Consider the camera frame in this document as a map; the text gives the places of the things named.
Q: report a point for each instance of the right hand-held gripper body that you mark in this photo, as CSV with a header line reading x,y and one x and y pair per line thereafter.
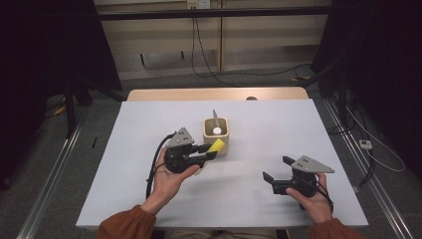
x,y
312,165

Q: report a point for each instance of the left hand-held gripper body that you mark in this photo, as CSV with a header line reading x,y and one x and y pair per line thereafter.
x,y
180,139

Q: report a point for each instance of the yellow highlighter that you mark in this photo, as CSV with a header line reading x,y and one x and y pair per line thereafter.
x,y
216,145

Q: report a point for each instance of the beige square pen holder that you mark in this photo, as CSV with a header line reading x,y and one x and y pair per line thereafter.
x,y
224,142

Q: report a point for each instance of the green and white glue stick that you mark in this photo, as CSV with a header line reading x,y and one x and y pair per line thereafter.
x,y
217,130

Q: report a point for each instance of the clear ballpoint pen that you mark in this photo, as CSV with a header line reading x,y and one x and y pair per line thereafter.
x,y
215,118

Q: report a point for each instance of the person's right hand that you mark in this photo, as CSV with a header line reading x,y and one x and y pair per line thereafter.
x,y
316,207

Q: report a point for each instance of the person's left hand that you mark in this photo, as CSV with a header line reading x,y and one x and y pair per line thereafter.
x,y
166,186

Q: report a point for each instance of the white table cover sheet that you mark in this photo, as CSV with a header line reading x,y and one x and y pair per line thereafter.
x,y
265,132

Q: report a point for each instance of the wooden table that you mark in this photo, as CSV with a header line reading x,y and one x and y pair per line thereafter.
x,y
199,94

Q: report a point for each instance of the white power strip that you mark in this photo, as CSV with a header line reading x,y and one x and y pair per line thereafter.
x,y
365,144

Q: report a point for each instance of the round table grommet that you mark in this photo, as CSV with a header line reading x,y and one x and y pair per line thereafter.
x,y
251,98

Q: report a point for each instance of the yellow floor tape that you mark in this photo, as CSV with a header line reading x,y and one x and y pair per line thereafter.
x,y
301,79
59,110

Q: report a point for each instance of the black metal stand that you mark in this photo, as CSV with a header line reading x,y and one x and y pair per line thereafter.
x,y
69,109

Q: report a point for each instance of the beige wooden cabinet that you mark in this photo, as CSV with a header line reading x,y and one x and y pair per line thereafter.
x,y
265,40

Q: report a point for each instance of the black horizontal bar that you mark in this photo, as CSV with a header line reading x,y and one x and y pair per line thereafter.
x,y
215,13

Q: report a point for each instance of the black curtain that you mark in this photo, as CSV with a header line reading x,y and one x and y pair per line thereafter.
x,y
381,49
40,49

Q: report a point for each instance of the aluminium floor rail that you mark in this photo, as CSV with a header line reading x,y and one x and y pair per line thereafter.
x,y
371,179
49,186

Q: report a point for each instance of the white wall socket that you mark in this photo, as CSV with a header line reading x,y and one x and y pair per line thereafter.
x,y
198,3

